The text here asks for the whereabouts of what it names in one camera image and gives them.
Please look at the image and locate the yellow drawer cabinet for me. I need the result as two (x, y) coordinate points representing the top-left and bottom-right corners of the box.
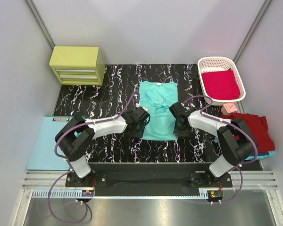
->
(49, 46), (105, 86)

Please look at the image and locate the green clipboard with paper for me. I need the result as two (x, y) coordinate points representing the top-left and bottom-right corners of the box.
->
(26, 116), (72, 171)

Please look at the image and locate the magenta shirt in basket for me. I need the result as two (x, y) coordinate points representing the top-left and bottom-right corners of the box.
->
(202, 68), (240, 100)

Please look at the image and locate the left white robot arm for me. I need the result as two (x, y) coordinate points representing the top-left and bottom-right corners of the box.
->
(54, 106), (150, 186)

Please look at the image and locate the dark red folded shirt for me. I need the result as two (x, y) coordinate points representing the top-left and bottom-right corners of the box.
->
(221, 113), (275, 153)

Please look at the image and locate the pink paper card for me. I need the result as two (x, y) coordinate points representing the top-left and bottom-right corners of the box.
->
(221, 102), (238, 115)

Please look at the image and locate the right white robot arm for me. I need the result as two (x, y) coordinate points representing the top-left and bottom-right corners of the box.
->
(169, 102), (258, 187)

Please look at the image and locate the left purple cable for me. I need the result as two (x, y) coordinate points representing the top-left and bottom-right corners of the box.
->
(48, 91), (142, 223)

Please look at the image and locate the light blue folded shirt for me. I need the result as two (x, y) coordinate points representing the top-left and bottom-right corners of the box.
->
(245, 151), (275, 161)

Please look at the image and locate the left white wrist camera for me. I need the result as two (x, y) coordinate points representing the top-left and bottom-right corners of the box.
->
(135, 103), (148, 112)

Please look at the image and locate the white plastic laundry basket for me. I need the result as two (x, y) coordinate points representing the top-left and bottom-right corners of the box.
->
(197, 56), (246, 106)

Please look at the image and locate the teal t shirt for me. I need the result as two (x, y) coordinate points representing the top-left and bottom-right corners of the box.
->
(139, 81), (178, 141)

